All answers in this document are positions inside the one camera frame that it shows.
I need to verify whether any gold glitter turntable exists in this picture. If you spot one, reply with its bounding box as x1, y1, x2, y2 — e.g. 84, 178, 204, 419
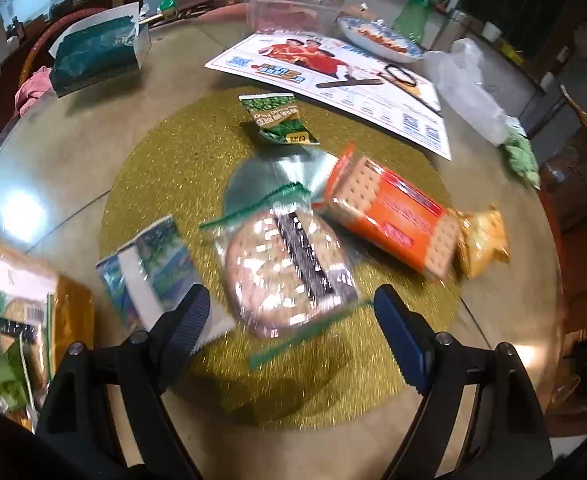
98, 84, 463, 430

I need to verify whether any printed advertising poster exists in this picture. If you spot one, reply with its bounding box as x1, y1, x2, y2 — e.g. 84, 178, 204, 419
206, 30, 452, 160

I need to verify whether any teal tissue box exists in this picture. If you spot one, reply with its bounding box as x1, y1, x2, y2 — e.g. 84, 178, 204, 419
50, 2, 152, 98

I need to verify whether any pink cloth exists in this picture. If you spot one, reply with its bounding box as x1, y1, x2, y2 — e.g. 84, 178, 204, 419
14, 66, 52, 117

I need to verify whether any green pea packet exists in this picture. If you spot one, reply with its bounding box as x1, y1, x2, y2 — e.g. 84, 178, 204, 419
238, 92, 319, 145

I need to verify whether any yellow taped tray box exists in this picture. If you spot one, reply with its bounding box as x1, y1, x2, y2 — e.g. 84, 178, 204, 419
0, 243, 95, 432

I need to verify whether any green crumpled cloth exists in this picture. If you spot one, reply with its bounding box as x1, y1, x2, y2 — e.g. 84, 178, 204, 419
499, 128, 541, 191

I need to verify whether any yellow snack packet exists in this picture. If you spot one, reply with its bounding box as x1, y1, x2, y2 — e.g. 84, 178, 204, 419
449, 205, 510, 280

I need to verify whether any round cracker clear pack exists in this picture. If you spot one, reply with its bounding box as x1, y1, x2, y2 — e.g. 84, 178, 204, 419
198, 181, 375, 371

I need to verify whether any wooden chair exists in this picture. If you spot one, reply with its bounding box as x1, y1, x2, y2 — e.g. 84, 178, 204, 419
541, 84, 587, 229

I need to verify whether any blue white snack packet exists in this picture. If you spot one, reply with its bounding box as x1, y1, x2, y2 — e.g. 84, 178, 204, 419
95, 214, 237, 354

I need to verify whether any blue patterned plate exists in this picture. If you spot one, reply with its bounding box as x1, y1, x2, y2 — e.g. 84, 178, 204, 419
337, 16, 423, 64

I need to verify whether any orange soda cracker pack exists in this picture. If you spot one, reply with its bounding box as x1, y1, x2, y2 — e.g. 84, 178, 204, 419
314, 144, 461, 281

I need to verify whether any white plastic bag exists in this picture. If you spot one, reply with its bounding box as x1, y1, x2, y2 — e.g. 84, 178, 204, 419
423, 38, 507, 146

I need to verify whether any clear plastic container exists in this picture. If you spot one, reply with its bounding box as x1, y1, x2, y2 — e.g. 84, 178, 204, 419
244, 0, 343, 35

